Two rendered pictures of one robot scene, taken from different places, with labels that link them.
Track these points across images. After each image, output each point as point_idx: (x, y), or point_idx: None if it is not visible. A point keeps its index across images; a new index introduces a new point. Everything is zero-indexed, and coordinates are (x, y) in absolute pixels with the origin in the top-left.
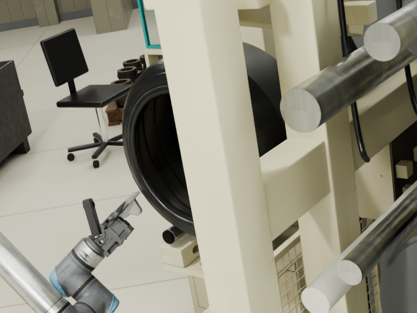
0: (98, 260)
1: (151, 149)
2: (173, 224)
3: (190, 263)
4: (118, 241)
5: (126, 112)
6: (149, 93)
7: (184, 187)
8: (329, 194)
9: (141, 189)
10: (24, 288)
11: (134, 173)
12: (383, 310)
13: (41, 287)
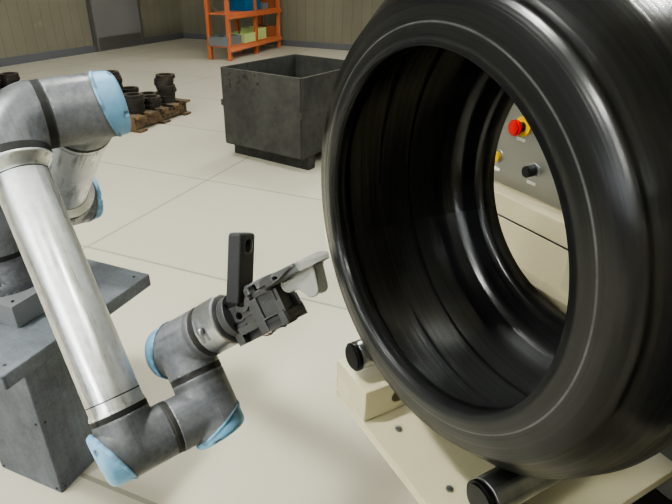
0: (223, 345)
1: (386, 181)
2: (364, 344)
3: (380, 414)
4: (262, 329)
5: (337, 85)
6: (384, 40)
7: (425, 270)
8: None
9: (332, 252)
10: (67, 354)
11: (327, 218)
12: None
13: (94, 364)
